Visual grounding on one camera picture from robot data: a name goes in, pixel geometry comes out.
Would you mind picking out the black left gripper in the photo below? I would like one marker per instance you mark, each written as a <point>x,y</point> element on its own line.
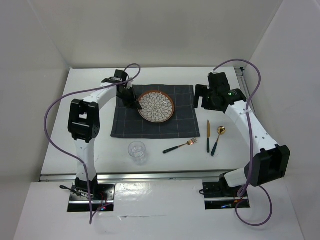
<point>132,102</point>

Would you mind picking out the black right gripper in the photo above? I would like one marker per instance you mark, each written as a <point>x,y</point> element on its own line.
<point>200,91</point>

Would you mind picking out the dark checked cloth placemat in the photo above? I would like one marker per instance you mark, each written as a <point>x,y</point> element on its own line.
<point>128,123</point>

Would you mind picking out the floral ceramic plate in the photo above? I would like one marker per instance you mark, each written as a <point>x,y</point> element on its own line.
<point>156,106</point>

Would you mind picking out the gold knife green handle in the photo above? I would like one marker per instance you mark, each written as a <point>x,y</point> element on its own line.
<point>208,136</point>

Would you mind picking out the gold spoon green handle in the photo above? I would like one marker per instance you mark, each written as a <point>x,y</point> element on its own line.
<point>221,130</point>

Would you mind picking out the gold fork green handle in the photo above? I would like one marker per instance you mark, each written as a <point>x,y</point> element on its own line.
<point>188,143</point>

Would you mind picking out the clear plastic cup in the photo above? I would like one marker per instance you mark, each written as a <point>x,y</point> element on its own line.
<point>137,151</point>

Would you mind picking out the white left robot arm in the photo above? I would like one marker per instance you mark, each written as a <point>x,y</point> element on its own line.
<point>84,126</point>

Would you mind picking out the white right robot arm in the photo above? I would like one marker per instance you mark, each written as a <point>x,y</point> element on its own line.
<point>268,160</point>

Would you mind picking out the aluminium right side rail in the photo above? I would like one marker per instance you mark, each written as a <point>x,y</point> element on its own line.
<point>242,80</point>

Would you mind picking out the aluminium rail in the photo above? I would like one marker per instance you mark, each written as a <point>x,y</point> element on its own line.
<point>242,80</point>
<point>211,175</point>

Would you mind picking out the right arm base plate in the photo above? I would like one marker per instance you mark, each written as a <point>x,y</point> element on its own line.
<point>216,198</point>

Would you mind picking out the aluminium front rail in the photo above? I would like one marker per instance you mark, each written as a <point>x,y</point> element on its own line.
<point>211,175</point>

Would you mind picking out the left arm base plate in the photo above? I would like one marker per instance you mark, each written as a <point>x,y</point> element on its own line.
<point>102,199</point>

